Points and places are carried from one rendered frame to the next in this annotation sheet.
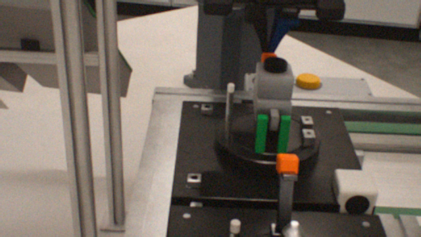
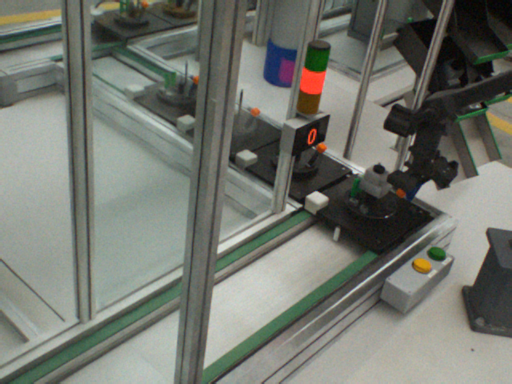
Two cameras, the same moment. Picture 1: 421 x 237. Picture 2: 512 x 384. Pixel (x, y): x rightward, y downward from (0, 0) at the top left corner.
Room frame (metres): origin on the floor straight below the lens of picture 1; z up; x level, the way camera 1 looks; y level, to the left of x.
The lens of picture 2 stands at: (1.30, -1.35, 1.91)
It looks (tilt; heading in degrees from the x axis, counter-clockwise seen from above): 34 degrees down; 129
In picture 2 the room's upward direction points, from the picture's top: 9 degrees clockwise
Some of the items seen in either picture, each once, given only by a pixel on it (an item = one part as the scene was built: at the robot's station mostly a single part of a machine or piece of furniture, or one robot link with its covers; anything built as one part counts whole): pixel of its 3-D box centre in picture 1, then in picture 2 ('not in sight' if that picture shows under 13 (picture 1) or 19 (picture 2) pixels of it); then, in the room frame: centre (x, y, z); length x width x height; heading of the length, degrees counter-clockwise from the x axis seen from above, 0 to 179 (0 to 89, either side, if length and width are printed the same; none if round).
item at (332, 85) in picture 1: (305, 99); (418, 276); (0.87, -0.16, 0.93); 0.21 x 0.07 x 0.06; 91
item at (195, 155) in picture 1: (266, 151); (367, 210); (0.66, -0.08, 0.96); 0.24 x 0.24 x 0.02; 1
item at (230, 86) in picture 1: (229, 114); not in sight; (0.63, -0.02, 1.03); 0.01 x 0.01 x 0.08; 1
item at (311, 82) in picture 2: not in sight; (313, 78); (0.54, -0.27, 1.33); 0.05 x 0.05 x 0.05
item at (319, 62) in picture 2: not in sight; (317, 57); (0.54, -0.27, 1.38); 0.05 x 0.05 x 0.05
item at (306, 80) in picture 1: (308, 83); (422, 266); (0.87, -0.16, 0.96); 0.04 x 0.04 x 0.02
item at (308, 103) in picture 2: not in sight; (309, 99); (0.54, -0.27, 1.28); 0.05 x 0.05 x 0.05
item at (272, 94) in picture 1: (273, 89); (373, 177); (0.65, -0.08, 1.06); 0.08 x 0.04 x 0.07; 1
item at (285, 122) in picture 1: (283, 134); (355, 187); (0.61, -0.09, 1.01); 0.01 x 0.01 x 0.05; 1
